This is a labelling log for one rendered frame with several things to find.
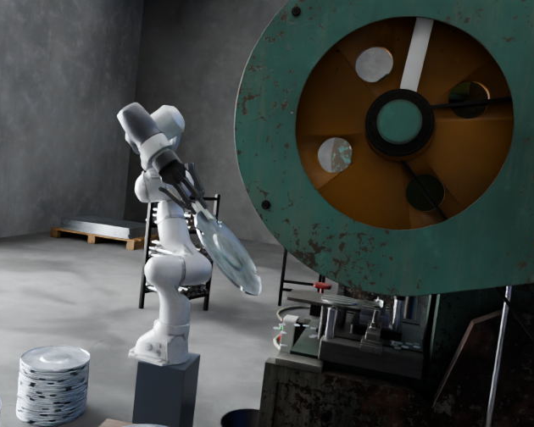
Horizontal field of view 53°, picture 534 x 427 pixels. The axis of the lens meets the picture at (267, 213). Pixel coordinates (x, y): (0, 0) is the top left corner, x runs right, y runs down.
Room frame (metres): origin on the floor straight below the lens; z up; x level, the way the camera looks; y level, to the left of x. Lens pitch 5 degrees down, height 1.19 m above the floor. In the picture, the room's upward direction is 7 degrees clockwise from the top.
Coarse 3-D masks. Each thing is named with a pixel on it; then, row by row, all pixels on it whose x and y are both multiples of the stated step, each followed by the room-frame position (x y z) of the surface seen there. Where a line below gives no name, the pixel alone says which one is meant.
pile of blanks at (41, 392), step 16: (80, 368) 2.27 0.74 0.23; (32, 384) 2.17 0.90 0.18; (48, 384) 2.17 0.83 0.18; (64, 384) 2.19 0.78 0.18; (80, 384) 2.25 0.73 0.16; (32, 400) 2.19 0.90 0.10; (48, 400) 2.17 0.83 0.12; (64, 400) 2.20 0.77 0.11; (80, 400) 2.27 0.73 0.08; (32, 416) 2.16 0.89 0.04; (48, 416) 2.18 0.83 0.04; (64, 416) 2.21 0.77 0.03; (80, 416) 2.28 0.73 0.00
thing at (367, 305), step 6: (366, 306) 1.72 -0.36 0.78; (372, 306) 1.73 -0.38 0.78; (378, 306) 1.74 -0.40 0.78; (384, 306) 1.75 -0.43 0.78; (390, 306) 1.76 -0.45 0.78; (360, 312) 1.66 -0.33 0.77; (366, 312) 1.66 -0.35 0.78; (372, 312) 1.66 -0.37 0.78; (360, 318) 1.66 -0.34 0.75; (366, 318) 1.66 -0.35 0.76; (372, 318) 1.66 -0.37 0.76; (378, 318) 1.65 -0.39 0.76; (384, 318) 1.65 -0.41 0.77; (384, 324) 1.65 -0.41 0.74
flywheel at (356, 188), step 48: (336, 48) 1.38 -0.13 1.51; (384, 48) 1.38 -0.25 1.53; (432, 48) 1.33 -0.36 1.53; (480, 48) 1.30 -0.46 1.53; (336, 96) 1.38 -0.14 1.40; (384, 96) 1.24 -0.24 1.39; (432, 96) 1.32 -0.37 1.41; (384, 144) 1.24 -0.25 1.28; (432, 144) 1.32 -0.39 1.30; (480, 144) 1.29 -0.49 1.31; (336, 192) 1.37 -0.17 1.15; (384, 192) 1.34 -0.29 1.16; (480, 192) 1.29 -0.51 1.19
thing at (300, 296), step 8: (288, 296) 1.74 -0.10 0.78; (296, 296) 1.75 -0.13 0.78; (304, 296) 1.76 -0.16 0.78; (312, 296) 1.78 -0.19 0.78; (320, 296) 1.79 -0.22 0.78; (328, 296) 1.78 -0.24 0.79; (336, 296) 1.80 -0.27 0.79; (312, 304) 1.71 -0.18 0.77; (320, 304) 1.70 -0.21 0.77; (328, 304) 1.69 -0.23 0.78; (336, 304) 1.70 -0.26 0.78; (344, 304) 1.70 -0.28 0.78; (352, 304) 1.71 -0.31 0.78; (360, 304) 1.74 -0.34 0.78; (344, 312) 1.71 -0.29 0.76; (320, 320) 1.72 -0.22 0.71; (344, 320) 1.72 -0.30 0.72; (320, 328) 1.72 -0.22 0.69; (320, 336) 1.72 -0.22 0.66
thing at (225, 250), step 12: (204, 216) 1.53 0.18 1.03; (204, 228) 1.46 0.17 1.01; (216, 228) 1.55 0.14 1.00; (228, 228) 1.63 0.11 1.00; (204, 240) 1.40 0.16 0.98; (216, 240) 1.46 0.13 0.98; (228, 240) 1.57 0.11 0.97; (216, 252) 1.41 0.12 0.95; (228, 252) 1.47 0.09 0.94; (240, 252) 1.59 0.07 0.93; (216, 264) 1.35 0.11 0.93; (228, 264) 1.43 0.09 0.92; (240, 264) 1.49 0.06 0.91; (252, 264) 1.61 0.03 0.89; (228, 276) 1.36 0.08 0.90; (240, 276) 1.45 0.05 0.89; (252, 276) 1.54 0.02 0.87; (252, 288) 1.47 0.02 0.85
